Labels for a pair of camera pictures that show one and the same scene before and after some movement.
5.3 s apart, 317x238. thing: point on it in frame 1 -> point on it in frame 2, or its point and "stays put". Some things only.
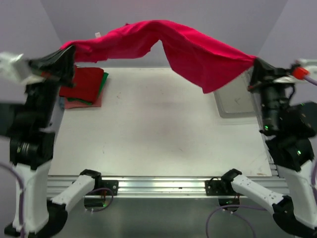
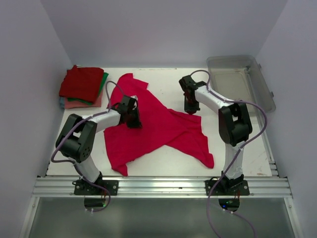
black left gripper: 58,65 -> 136,123
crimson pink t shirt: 212,62 -> 161,126
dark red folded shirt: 88,81 stays put
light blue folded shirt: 61,102 stays put
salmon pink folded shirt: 70,104 stays put
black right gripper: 264,73 -> 190,109
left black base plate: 113,185 stays put
